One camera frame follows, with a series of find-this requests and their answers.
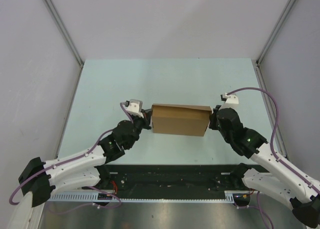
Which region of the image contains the brown cardboard box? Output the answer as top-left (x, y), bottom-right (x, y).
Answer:
top-left (151, 104), bottom-right (212, 137)

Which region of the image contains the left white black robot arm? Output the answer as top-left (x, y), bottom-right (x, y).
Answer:
top-left (18, 109), bottom-right (152, 207)

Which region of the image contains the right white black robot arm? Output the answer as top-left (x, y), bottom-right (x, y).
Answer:
top-left (209, 105), bottom-right (320, 229)

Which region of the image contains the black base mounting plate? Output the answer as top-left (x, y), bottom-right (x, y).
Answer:
top-left (104, 164), bottom-right (247, 191)

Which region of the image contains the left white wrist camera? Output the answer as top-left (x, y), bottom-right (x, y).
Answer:
top-left (125, 99), bottom-right (144, 118)

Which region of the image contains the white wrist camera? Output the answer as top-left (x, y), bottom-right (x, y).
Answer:
top-left (125, 99), bottom-right (144, 118)
top-left (219, 93), bottom-right (239, 110)

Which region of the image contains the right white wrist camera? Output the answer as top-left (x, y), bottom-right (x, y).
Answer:
top-left (219, 93), bottom-right (239, 110)

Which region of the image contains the right aluminium side rail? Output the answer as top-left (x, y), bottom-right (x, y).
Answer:
top-left (251, 59), bottom-right (288, 159)

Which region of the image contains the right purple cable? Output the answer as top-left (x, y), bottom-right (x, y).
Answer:
top-left (226, 87), bottom-right (320, 229)

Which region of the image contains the purple cable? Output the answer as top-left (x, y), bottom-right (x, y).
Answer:
top-left (9, 101), bottom-right (133, 215)
top-left (226, 87), bottom-right (320, 229)

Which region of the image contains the grey slotted cable duct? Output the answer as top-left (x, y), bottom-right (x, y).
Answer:
top-left (48, 191), bottom-right (241, 204)

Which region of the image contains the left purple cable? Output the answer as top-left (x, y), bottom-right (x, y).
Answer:
top-left (9, 101), bottom-right (133, 215)

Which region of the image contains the right aluminium corner post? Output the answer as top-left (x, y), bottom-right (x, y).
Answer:
top-left (255, 0), bottom-right (298, 65)

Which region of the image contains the aluminium corner post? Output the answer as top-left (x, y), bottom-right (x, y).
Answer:
top-left (42, 0), bottom-right (84, 69)
top-left (255, 0), bottom-right (298, 65)

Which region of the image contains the left aluminium corner post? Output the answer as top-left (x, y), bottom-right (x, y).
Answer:
top-left (42, 0), bottom-right (84, 69)

